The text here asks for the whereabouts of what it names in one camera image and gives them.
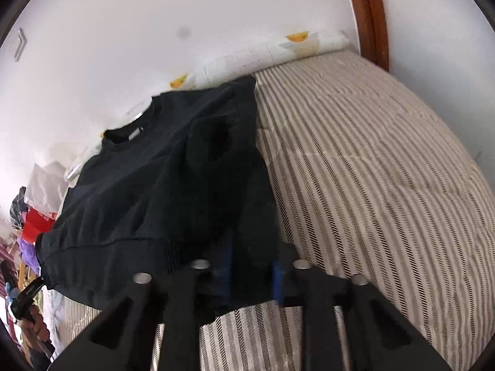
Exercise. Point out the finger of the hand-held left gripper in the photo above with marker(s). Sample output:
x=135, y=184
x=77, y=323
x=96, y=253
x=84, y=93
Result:
x=28, y=295

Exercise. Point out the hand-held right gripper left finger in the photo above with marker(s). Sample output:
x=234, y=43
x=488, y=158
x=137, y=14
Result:
x=181, y=309

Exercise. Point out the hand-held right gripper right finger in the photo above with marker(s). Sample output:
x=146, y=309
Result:
x=328, y=309

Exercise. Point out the black sweatshirt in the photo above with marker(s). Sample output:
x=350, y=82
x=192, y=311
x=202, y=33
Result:
x=154, y=181

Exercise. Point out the person's left hand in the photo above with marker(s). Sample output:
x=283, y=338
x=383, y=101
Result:
x=36, y=326

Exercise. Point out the purple cloth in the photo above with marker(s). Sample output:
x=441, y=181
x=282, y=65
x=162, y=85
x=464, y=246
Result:
x=28, y=255

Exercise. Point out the red shopping bag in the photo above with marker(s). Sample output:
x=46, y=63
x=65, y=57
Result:
x=36, y=226

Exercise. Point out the dark plaid cloth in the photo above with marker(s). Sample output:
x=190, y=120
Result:
x=17, y=205

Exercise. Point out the white plastic bag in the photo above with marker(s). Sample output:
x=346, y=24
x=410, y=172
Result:
x=46, y=189

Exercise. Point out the striped bed blanket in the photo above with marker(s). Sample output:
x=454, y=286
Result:
x=367, y=181

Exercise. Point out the white wall light switch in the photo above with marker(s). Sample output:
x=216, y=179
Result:
x=19, y=44

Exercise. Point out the brown wooden door frame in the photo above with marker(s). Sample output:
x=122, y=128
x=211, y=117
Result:
x=371, y=19

